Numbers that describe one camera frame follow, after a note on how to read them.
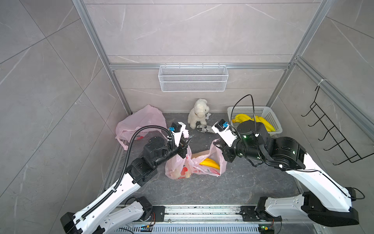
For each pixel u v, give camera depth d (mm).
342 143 627
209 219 729
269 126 1009
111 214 519
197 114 991
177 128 503
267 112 1107
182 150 555
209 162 751
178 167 673
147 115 1107
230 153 484
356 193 395
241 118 1058
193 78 1009
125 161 456
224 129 457
